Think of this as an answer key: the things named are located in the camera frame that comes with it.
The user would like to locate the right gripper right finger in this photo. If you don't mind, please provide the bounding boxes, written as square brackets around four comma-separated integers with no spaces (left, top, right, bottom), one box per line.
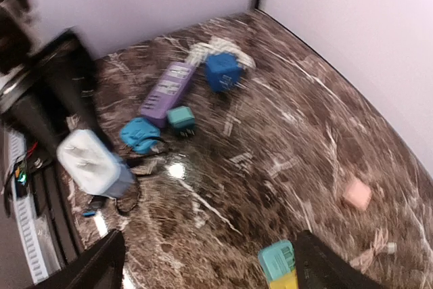
[294,230,382,289]

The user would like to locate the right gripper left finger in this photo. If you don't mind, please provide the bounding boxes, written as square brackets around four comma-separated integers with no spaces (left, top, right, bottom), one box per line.
[33,229,126,289]

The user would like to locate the purple power strip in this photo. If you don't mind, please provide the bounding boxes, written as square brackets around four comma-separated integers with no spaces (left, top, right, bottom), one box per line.
[140,62,196,129]

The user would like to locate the pink charger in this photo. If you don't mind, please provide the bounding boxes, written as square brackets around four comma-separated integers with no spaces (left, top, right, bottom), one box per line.
[343,179,372,211]

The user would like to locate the teal power strip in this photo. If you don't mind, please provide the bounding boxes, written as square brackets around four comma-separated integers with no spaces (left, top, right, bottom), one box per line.
[258,240,295,282]

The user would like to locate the blue square socket adapter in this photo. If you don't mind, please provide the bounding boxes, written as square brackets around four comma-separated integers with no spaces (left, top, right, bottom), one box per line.
[120,117,160,154]

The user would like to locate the yellow cube socket adapter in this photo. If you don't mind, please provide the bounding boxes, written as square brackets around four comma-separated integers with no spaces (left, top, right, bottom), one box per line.
[269,269,298,289]

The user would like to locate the small teal plug adapter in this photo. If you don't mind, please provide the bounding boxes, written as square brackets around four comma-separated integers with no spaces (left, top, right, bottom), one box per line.
[167,106,196,137]

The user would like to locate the white slotted cable duct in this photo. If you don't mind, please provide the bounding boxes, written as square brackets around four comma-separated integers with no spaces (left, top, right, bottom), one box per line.
[5,131,49,284]

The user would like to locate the light blue charger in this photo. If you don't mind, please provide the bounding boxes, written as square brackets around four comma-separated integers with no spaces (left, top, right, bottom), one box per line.
[57,129,135,198]

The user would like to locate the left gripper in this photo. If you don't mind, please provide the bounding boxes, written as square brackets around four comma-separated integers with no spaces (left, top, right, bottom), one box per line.
[1,28,114,157]

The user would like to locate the dark blue cube adapter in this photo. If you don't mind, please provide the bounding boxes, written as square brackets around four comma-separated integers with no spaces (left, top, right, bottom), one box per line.
[205,53,244,93]

